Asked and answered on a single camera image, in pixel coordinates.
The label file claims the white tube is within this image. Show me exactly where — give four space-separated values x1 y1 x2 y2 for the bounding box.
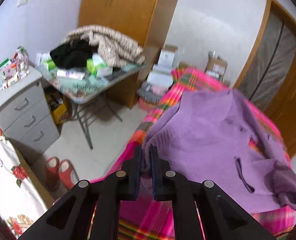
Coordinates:
57 69 85 80

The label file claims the pile of medicine boxes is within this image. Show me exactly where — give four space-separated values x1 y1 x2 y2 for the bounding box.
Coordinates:
0 46 30 90

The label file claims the purple fleece garment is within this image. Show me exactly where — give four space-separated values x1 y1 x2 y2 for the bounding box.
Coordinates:
141 89 296 212

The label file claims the small white cardboard box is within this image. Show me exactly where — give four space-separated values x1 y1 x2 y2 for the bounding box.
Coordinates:
159 45 178 67

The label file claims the grey drawer cabinet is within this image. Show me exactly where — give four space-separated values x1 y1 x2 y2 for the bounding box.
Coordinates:
0 66 61 153

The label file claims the wooden wardrobe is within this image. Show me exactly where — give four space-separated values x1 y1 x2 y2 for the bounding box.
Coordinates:
78 0 184 109

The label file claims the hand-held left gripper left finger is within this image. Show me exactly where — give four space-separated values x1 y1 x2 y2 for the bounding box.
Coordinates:
18 145 142 240

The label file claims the red slipper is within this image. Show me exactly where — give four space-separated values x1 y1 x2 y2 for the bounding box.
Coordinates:
58 159 79 189
45 157 60 190

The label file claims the beige floral cloth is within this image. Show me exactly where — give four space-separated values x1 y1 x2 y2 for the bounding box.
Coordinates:
60 25 146 68

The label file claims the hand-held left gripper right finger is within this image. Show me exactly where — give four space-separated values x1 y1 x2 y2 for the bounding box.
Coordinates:
151 145 278 240

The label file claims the black cloth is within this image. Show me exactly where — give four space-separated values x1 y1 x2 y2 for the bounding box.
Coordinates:
50 39 95 70

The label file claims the clear plastic door curtain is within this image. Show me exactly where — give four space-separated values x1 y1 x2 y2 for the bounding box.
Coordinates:
238 11 296 110

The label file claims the green tissue box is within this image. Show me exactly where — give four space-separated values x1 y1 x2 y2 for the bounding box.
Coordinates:
86 54 113 78

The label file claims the wooden door frame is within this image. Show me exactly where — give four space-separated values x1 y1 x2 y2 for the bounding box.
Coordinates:
234 0 296 90

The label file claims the yellow box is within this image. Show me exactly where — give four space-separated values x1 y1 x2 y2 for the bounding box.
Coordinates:
44 91 72 125

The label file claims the pink plaid bed sheet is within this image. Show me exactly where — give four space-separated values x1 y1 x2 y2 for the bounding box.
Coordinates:
53 67 295 240

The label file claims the brown cardboard box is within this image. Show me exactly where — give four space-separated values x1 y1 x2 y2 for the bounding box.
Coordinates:
205 51 228 79

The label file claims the white floral bedding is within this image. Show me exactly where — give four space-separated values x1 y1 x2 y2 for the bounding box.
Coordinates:
0 136 49 240

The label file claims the pink basket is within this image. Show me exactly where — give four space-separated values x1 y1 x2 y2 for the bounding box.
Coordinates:
138 84 168 112

